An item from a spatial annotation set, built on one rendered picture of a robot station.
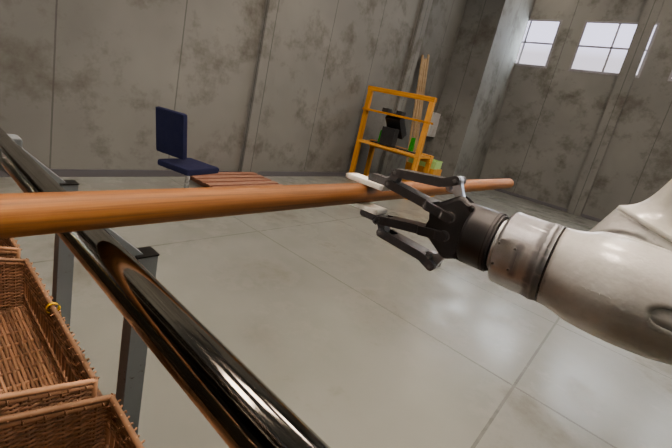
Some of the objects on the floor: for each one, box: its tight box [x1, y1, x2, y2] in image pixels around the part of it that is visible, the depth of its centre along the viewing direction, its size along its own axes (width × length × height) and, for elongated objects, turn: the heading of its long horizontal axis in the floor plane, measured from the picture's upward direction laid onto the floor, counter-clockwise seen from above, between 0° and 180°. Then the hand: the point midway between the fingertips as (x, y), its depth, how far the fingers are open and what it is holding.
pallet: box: [190, 172, 282, 188], centre depth 495 cm, size 112×75×10 cm
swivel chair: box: [156, 106, 219, 188], centre depth 368 cm, size 54×52×94 cm
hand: (365, 193), depth 57 cm, fingers closed on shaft, 3 cm apart
